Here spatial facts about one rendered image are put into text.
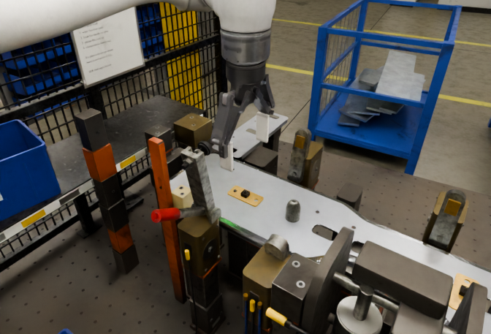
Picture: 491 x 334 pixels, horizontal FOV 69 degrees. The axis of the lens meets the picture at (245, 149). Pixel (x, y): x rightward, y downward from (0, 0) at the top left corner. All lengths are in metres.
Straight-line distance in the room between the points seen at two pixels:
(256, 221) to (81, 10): 0.51
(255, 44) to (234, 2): 0.08
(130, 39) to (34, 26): 0.66
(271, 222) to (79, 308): 0.57
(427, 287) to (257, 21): 0.45
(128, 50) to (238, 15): 0.63
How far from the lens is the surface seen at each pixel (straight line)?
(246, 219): 0.80
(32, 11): 0.56
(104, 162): 0.89
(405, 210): 1.38
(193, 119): 1.06
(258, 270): 0.62
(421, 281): 0.51
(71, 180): 0.95
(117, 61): 1.18
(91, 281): 1.16
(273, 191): 0.88
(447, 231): 0.85
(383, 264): 0.51
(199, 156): 0.62
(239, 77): 0.67
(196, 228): 0.72
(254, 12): 0.62
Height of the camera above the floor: 1.56
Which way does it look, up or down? 33 degrees down
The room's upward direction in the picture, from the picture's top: straight up
